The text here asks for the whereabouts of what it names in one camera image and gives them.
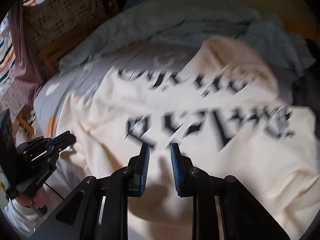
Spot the maroon striped cloth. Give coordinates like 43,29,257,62
0,2,44,110

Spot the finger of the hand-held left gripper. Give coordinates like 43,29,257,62
50,131,72,144
57,134,77,153

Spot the person's left hand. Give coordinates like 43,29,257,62
15,189,48,209

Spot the person's left forearm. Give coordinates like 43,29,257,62
4,200,43,235

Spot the patterned beige curtain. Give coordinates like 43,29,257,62
25,0,118,53

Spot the colourful striped cloth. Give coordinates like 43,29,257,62
0,0,54,85

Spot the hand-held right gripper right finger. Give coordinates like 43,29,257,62
170,143,292,240

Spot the cream printed hoodie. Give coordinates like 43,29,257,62
54,36,320,240

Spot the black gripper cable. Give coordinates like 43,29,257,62
44,182,65,200

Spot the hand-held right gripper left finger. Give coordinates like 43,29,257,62
30,143,150,240

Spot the light blue duvet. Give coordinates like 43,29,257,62
59,0,315,73

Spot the dark grey garment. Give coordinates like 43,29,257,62
291,75,315,108

